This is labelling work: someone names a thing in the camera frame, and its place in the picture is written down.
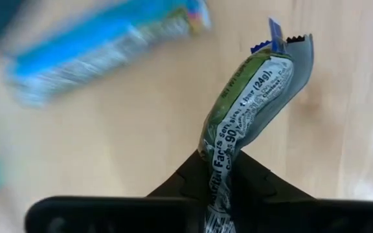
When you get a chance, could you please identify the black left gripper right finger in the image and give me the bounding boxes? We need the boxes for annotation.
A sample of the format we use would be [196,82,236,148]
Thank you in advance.
[231,150,316,201]

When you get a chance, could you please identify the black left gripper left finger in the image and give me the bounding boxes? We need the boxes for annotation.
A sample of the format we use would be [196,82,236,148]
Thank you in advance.
[146,150,214,200]

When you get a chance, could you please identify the blue green granola bar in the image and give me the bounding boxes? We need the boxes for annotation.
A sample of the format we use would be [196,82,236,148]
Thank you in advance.
[5,0,213,109]
[198,17,315,233]

